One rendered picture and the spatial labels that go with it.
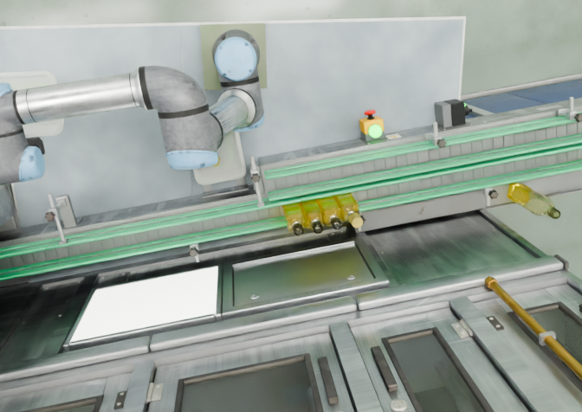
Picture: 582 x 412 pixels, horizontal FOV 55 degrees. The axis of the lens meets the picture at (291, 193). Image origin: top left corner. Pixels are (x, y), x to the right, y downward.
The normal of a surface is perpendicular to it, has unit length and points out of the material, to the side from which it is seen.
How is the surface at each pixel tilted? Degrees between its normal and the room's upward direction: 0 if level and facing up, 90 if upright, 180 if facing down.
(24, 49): 0
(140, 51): 0
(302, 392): 90
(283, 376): 90
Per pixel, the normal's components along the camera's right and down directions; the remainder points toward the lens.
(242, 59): 0.06, 0.18
